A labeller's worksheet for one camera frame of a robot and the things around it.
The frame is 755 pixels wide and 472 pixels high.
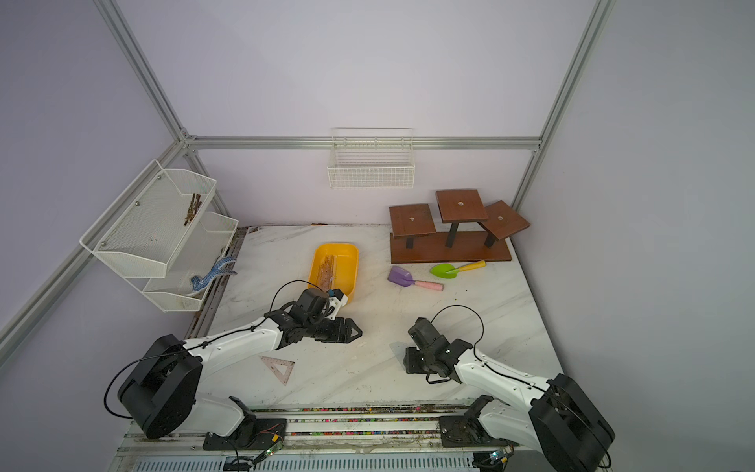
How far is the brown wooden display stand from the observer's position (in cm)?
98

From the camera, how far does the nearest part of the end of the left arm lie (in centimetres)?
64

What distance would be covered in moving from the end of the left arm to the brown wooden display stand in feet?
1.21
